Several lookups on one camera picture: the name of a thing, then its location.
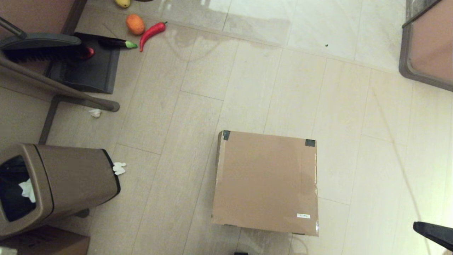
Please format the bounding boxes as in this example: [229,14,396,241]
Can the brown cardboard shoe box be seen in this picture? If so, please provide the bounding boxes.
[212,130,320,237]

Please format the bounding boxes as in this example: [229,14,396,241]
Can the brown table with grey rim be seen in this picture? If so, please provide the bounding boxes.
[398,0,453,92]

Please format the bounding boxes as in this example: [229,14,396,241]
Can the red toy chili pepper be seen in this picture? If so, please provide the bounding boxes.
[140,22,168,52]

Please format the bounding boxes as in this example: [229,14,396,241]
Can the brown plastic trash bin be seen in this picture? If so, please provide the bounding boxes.
[0,143,121,237]

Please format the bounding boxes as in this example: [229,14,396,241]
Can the orange toy fruit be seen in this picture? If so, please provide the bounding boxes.
[126,14,146,36]

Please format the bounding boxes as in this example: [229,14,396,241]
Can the dark toy eggplant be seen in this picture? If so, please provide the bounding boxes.
[98,38,138,50]

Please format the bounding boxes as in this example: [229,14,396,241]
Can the black dustpan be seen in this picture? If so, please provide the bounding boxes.
[47,33,121,95]

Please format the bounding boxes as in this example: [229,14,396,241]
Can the closed brown cardboard carton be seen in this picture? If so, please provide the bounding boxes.
[0,225,91,255]

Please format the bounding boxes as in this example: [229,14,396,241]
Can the black bin liner bag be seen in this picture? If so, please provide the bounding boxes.
[0,156,38,223]

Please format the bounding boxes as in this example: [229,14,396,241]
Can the black broom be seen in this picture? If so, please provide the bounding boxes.
[0,17,89,64]

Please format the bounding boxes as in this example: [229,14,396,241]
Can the brown furniture panel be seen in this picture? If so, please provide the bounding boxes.
[0,0,89,35]

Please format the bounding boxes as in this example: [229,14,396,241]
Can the brown metal furniture frame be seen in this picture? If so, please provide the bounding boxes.
[0,57,121,146]

